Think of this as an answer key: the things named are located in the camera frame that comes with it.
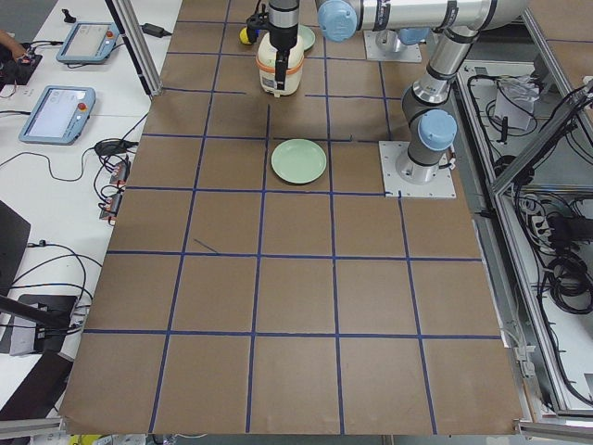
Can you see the green plate left side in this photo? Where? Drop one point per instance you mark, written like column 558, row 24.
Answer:
column 298, row 161

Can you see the aluminium frame post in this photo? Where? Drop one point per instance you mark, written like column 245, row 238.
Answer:
column 131, row 33

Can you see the green plate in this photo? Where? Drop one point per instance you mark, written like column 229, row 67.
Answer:
column 298, row 161
column 307, row 35

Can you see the blue teach pendant near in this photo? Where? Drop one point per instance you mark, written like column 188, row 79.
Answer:
column 59, row 115

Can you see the yellow toy potato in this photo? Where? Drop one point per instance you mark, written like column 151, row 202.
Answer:
column 244, row 37

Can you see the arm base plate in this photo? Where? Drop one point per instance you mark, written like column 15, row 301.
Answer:
column 409, row 54
column 404, row 178

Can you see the green plate right side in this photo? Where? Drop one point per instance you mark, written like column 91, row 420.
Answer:
column 307, row 35

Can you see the blue teach pendant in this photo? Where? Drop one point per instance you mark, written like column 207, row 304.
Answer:
column 88, row 43
column 59, row 115

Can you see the black power adapter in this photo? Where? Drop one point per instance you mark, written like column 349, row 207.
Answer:
column 155, row 30

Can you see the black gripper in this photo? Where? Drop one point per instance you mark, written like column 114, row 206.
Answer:
column 283, row 40

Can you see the blue teach pendant far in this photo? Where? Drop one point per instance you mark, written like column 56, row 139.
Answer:
column 88, row 43

